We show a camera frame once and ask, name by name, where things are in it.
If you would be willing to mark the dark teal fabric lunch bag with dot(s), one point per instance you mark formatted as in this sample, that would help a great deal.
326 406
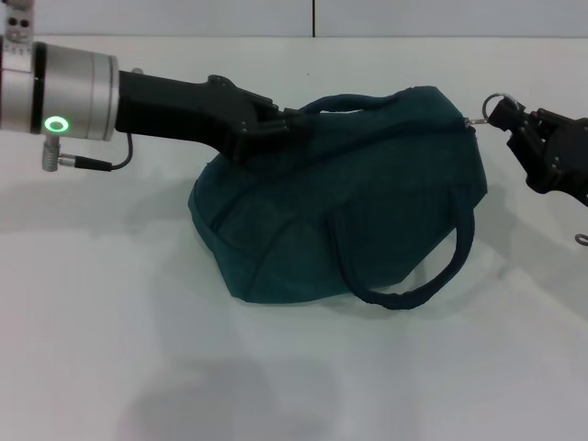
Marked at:
344 206

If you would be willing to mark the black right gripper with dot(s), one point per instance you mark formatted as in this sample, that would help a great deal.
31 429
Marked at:
572 161

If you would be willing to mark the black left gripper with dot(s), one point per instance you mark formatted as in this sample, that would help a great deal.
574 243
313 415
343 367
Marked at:
184 110

